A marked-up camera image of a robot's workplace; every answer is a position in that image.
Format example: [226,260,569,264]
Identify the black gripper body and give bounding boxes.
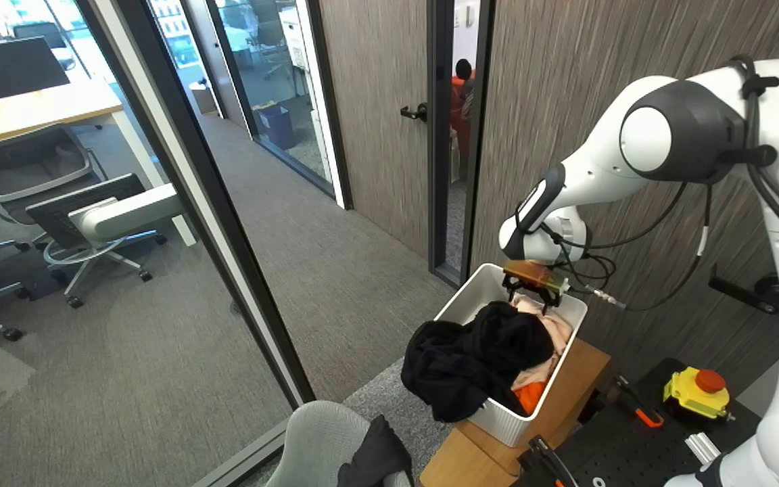
[499,268,574,312]

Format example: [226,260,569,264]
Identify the large black cloth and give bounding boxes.
[400,300,557,425]

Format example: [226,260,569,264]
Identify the orange cloth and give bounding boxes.
[509,378,551,417]

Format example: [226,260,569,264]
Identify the white plastic box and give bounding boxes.
[429,260,590,450]

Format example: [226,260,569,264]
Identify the small black cloth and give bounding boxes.
[336,413,415,487]

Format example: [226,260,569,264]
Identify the grey office chair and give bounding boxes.
[22,170,183,312]

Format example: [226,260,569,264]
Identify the dark mesh office chair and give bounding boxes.
[0,131,108,227]

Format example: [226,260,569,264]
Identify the yellow emergency stop button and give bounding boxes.
[660,365,734,425]

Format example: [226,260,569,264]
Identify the ribbed aluminium block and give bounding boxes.
[683,431,724,470]

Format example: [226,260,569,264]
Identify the white legged wooden desk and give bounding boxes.
[0,76,199,248]

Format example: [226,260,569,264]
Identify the tan wrist camera mount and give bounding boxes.
[499,258,557,285]

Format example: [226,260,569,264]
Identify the orange handled screwdriver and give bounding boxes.
[617,377,667,432]

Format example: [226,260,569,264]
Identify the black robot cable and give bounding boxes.
[532,172,718,314]

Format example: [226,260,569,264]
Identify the black lever door handle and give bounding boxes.
[706,264,779,320]

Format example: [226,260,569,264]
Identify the black glass wall frame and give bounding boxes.
[76,0,315,412]

